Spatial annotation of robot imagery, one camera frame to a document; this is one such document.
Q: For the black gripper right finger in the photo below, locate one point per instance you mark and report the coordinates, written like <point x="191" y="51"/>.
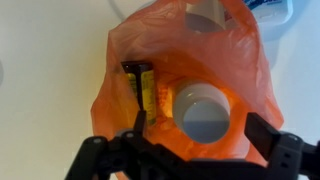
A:
<point x="261" y="133"/>

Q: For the white and orange bottle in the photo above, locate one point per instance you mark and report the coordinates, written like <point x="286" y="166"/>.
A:
<point x="203" y="116"/>

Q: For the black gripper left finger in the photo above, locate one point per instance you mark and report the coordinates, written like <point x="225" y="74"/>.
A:
<point x="140" y="121"/>

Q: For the dark yellow-labelled bottle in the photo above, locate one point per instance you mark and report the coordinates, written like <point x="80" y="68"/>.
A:
<point x="148" y="90"/>

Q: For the orange plastic bag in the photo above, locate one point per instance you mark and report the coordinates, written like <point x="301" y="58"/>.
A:
<point x="186" y="53"/>

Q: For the blue and white box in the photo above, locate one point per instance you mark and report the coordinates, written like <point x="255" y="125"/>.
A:
<point x="276" y="16"/>

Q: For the grey-white cylindrical container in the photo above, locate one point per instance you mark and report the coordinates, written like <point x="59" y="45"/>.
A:
<point x="206" y="15"/>

